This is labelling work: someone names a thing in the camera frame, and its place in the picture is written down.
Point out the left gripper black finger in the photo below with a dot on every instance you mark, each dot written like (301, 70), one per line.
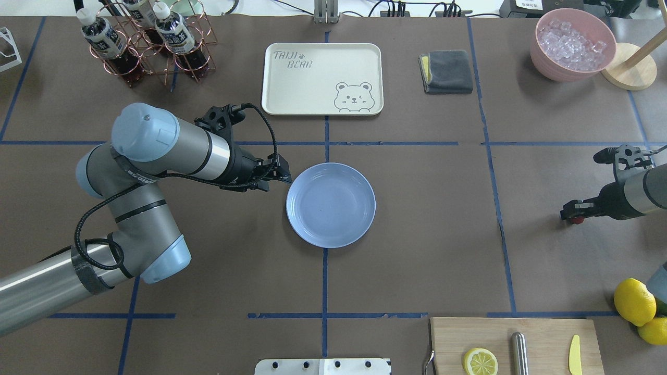
(281, 169)

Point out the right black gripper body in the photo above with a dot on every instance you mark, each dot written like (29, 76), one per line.
(610, 199)

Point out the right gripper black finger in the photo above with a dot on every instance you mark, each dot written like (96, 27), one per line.
(578, 208)

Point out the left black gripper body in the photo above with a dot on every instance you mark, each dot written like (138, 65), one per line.
(241, 164)

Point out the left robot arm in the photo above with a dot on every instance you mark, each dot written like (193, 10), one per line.
(131, 232)

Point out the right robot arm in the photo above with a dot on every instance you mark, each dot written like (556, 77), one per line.
(642, 194)

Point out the blue plate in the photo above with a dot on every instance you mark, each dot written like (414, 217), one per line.
(331, 205)

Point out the beige bear tray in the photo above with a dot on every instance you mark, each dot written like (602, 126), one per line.
(323, 79)

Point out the yellow lemon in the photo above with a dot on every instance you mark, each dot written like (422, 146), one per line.
(634, 302)
(654, 332)

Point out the green lime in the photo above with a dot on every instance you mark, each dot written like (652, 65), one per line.
(661, 308)

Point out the wooden stand with paper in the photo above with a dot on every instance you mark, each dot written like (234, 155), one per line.
(632, 67)

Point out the yellow plastic knife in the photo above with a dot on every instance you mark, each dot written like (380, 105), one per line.
(575, 359)

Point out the pink bowl with ice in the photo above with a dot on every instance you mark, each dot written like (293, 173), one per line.
(571, 45)

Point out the dark drink bottle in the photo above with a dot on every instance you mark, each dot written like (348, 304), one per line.
(178, 38)
(142, 13)
(109, 45)

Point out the green bowl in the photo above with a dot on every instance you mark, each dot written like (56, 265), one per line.
(186, 7)

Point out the grey folded cloth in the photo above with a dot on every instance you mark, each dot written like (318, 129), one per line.
(446, 72)

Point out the half lemon slice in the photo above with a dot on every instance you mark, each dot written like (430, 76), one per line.
(479, 360)

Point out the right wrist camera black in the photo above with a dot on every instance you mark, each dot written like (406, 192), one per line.
(627, 160)

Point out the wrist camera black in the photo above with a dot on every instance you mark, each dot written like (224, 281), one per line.
(627, 160)
(220, 120)

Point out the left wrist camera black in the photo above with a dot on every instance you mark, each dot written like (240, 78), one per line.
(220, 120)

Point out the aluminium frame post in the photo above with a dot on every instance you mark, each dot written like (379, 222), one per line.
(326, 11)

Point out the knife with metal handle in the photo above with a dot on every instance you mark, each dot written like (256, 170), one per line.
(519, 349)

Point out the copper wire bottle rack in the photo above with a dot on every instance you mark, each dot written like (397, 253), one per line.
(156, 60)

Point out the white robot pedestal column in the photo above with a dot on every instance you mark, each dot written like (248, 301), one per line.
(324, 366)

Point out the white wire cup rack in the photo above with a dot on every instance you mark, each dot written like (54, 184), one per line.
(10, 56)

